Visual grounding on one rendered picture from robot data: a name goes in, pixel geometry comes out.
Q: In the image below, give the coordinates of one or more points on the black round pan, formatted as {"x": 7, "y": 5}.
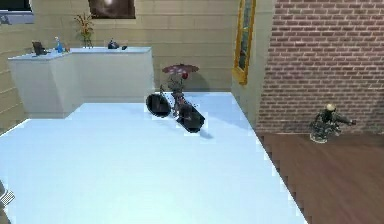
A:
{"x": 158, "y": 105}

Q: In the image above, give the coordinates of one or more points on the pale blue table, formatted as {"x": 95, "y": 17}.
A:
{"x": 133, "y": 166}

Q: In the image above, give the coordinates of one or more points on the gold framed mirror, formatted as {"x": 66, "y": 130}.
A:
{"x": 244, "y": 36}

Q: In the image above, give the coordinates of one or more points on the small black object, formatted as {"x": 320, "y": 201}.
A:
{"x": 124, "y": 47}

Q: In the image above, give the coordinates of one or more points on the black kettle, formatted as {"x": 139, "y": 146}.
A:
{"x": 113, "y": 44}

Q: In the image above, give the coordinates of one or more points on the white kitchen counter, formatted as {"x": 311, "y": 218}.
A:
{"x": 83, "y": 78}

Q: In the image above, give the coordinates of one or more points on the dark green statue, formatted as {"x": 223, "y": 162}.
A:
{"x": 327, "y": 122}

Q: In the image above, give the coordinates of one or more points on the orange leafed house plant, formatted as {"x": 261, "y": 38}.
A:
{"x": 85, "y": 29}

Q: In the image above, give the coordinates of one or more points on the blue spray bottle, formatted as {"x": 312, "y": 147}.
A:
{"x": 59, "y": 45}

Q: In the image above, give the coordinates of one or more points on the grey ribbed object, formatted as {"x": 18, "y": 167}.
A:
{"x": 6, "y": 197}

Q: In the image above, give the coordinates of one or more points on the dark window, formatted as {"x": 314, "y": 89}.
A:
{"x": 15, "y": 8}

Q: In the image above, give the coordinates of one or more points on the dark framed wall picture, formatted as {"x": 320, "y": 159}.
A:
{"x": 111, "y": 8}

